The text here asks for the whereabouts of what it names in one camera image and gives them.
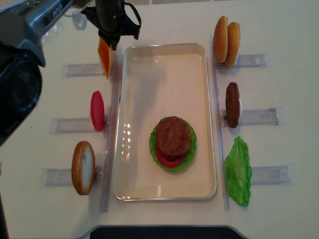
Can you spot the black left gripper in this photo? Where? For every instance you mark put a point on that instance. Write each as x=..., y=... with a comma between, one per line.
x=110, y=17

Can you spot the orange cheese slice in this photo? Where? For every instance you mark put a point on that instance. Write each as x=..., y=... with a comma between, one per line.
x=106, y=54

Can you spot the standing red tomato slice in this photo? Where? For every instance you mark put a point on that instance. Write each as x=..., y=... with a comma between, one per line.
x=97, y=111

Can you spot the meat patty on tray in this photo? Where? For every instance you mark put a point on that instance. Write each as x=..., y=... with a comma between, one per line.
x=173, y=138

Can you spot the standing brown meat patty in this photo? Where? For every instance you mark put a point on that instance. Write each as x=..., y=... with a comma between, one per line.
x=233, y=106

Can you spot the tomato slice on tray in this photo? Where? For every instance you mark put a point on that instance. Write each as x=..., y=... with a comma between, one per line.
x=163, y=161

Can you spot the lettuce leaf on tray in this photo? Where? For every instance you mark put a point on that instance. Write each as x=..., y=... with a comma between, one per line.
x=192, y=150

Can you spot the standing green lettuce leaf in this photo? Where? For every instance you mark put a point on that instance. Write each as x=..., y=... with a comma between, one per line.
x=239, y=172

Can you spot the white rectangular tray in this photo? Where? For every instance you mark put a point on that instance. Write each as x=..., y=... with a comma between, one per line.
x=161, y=81

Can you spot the outer bun half right rack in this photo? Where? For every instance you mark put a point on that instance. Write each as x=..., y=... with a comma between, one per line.
x=220, y=40

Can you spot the inner bun half right rack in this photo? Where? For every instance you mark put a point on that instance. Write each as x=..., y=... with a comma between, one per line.
x=233, y=44

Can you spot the standing bun half left rack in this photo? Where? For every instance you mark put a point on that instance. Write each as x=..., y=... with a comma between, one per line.
x=83, y=168

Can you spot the clear left long strip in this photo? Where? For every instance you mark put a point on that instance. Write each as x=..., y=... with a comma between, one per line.
x=112, y=130

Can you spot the clear cheese holder rail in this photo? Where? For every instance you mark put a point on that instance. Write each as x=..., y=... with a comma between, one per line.
x=81, y=70

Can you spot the black camera on left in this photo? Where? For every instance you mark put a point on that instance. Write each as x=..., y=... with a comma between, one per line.
x=20, y=88

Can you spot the clear tomato holder rail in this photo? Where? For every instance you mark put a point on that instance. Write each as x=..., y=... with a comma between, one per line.
x=74, y=125

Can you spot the clear bun holder rail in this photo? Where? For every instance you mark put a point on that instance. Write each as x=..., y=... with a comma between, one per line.
x=52, y=177
x=251, y=61

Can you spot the clear left bun holder rail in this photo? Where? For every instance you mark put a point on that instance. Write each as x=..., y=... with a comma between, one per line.
x=52, y=177

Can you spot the clear patty holder rail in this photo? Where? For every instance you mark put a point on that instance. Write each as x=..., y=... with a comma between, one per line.
x=270, y=116

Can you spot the clear lettuce holder rail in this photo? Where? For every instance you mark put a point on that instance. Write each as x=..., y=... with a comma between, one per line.
x=273, y=175

